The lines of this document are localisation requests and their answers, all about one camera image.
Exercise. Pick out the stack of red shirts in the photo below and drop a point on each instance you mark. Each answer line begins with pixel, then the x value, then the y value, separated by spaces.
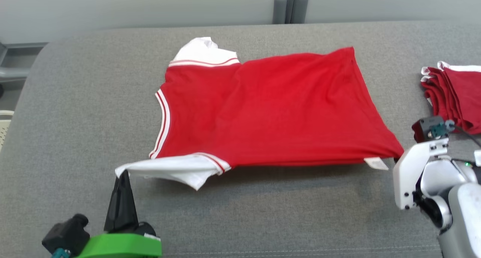
pixel 462 96

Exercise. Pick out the grey double partition post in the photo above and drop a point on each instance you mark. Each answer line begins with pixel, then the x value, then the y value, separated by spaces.
pixel 280 6

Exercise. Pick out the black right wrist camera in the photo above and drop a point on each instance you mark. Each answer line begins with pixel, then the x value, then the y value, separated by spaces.
pixel 428 128

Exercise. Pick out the cream perforated laundry basket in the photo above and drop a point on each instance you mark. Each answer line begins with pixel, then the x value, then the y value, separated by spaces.
pixel 4 126

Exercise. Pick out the red white jersey shirt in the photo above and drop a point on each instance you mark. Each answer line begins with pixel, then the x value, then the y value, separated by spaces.
pixel 282 107

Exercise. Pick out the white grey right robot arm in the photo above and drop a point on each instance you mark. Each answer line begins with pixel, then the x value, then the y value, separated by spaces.
pixel 462 213

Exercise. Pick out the grey corner partition frame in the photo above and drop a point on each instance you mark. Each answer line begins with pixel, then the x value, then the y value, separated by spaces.
pixel 15 72

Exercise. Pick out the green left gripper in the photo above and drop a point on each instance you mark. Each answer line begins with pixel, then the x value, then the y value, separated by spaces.
pixel 124 246

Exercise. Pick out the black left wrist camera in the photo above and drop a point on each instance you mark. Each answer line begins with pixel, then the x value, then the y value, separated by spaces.
pixel 65 233

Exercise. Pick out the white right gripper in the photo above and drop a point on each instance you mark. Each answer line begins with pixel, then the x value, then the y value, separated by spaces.
pixel 407 175

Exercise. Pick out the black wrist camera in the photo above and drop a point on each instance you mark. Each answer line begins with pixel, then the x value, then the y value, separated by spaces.
pixel 65 233
pixel 428 128

